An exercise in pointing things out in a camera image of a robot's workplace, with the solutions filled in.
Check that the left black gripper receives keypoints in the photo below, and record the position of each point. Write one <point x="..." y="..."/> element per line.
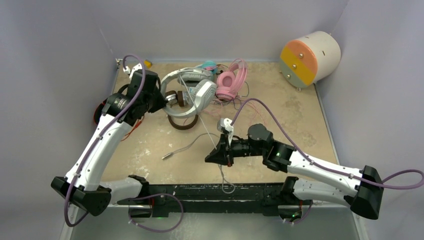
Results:
<point x="160" y="103"/>

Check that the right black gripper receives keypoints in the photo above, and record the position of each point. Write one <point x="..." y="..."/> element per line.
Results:
<point x="225" y="157"/>

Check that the brown silver headphones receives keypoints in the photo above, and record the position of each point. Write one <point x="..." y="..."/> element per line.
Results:
<point x="179" y="99"/>

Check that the white grey headphones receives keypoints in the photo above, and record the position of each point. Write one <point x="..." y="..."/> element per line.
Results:
<point x="200" y="90"/>

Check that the pink headphones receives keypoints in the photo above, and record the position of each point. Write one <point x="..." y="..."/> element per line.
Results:
<point x="230" y="82"/>

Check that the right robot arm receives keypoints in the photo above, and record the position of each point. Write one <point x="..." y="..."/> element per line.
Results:
<point x="358" y="189"/>

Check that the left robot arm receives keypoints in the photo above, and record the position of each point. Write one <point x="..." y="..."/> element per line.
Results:
<point x="115" y="118"/>

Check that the red black headphones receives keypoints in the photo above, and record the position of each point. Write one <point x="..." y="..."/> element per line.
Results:
<point x="98" y="112"/>

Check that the teal cat ear headphones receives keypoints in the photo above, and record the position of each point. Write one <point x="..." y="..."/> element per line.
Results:
<point x="209" y="65"/>

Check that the small yellow block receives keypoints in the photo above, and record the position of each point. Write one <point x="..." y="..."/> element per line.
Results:
<point x="148" y="63"/>

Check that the round pastel drawer cabinet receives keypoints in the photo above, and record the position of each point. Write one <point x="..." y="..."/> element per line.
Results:
<point x="310" y="58"/>

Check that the aluminium frame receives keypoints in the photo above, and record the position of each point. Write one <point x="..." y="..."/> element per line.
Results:
<point x="146" y="93"/>

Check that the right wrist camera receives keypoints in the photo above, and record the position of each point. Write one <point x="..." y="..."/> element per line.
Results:
<point x="225" y="126"/>

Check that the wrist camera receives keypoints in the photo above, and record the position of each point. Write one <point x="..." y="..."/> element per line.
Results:
<point x="130" y="71"/>
<point x="225" y="126"/>

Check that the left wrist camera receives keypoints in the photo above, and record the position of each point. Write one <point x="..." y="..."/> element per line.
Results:
<point x="130" y="71"/>

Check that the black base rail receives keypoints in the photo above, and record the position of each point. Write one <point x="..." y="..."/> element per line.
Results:
<point x="271" y="199"/>

